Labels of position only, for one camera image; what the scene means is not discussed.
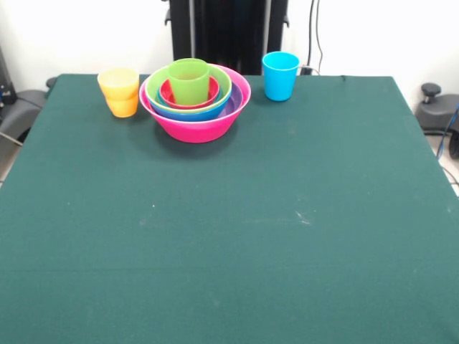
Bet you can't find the small translucent blue bowl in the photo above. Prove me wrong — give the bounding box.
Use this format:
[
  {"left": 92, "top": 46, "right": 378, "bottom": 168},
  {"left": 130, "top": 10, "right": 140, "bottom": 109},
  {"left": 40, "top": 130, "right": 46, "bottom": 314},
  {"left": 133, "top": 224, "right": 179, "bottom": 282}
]
[{"left": 156, "top": 80, "right": 222, "bottom": 110}]

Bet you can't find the green bowl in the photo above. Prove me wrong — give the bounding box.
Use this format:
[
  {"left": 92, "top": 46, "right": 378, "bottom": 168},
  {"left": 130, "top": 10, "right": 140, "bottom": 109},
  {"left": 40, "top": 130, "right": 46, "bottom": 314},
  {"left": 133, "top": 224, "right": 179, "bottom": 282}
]
[{"left": 144, "top": 62, "right": 233, "bottom": 114}]

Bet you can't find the large pink bowl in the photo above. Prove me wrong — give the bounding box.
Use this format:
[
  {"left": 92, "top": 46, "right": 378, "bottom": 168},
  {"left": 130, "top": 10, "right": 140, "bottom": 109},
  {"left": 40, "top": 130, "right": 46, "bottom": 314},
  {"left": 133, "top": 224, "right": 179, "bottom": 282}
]
[{"left": 138, "top": 65, "right": 252, "bottom": 145}]

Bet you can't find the blue cable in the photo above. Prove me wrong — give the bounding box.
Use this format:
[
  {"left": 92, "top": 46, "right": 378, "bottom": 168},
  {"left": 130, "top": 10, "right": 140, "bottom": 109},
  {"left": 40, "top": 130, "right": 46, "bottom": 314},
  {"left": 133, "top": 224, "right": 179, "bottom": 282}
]
[{"left": 435, "top": 103, "right": 459, "bottom": 161}]

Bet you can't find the black hanging cable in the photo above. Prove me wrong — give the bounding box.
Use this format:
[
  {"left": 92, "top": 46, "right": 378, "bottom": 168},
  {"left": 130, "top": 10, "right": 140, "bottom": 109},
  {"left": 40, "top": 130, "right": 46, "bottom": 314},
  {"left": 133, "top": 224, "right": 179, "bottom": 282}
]
[{"left": 300, "top": 0, "right": 325, "bottom": 76}]

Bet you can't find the grey pedestal foot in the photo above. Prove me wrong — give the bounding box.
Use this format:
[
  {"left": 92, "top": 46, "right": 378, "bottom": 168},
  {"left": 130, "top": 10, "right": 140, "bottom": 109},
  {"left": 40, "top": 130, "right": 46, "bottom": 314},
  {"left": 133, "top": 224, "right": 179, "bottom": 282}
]
[
  {"left": 0, "top": 77, "right": 58, "bottom": 144},
  {"left": 415, "top": 82, "right": 459, "bottom": 134}
]

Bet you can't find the purple bowl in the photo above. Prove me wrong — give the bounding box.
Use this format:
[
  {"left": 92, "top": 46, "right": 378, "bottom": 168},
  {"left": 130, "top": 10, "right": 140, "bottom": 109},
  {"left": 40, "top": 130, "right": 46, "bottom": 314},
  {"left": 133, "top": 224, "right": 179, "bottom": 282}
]
[{"left": 214, "top": 84, "right": 245, "bottom": 121}]

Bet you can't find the blue cup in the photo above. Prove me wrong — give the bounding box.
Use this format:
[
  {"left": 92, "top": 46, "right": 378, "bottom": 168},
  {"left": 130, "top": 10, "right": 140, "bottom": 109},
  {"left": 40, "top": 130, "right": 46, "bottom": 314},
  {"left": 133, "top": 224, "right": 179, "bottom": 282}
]
[{"left": 261, "top": 51, "right": 301, "bottom": 102}]

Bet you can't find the orange cup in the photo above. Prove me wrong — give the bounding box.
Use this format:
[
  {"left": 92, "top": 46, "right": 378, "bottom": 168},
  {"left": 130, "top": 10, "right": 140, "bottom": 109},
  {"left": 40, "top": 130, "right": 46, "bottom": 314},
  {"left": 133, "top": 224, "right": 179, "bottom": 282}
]
[{"left": 105, "top": 91, "right": 140, "bottom": 118}]

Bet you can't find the yellow cup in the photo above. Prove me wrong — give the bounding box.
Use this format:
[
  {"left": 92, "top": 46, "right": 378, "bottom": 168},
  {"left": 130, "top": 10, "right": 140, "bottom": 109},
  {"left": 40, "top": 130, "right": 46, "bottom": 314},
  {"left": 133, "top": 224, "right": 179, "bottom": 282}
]
[{"left": 97, "top": 67, "right": 140, "bottom": 100}]

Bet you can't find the small pink bowl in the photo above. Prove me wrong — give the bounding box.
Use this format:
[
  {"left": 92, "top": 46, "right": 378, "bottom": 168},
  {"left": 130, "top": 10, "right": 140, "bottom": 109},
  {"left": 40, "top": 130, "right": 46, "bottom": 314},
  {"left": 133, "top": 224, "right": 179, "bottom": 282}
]
[{"left": 158, "top": 77, "right": 220, "bottom": 110}]

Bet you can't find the large blue bowl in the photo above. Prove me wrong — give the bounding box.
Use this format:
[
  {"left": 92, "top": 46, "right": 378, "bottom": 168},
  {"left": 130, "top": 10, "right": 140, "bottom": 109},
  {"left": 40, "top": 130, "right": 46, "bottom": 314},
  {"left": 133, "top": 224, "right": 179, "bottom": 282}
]
[{"left": 148, "top": 89, "right": 233, "bottom": 122}]

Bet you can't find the dark green tablecloth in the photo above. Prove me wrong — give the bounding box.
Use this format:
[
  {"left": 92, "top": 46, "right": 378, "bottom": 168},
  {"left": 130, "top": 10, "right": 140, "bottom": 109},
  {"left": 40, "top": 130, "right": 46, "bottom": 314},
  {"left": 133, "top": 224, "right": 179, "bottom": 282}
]
[{"left": 0, "top": 73, "right": 459, "bottom": 344}]

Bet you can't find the green cup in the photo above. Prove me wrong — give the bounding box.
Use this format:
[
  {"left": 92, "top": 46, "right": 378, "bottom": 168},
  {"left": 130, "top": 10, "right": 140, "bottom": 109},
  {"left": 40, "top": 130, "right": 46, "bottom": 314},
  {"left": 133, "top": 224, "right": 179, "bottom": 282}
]
[{"left": 167, "top": 58, "right": 211, "bottom": 106}]

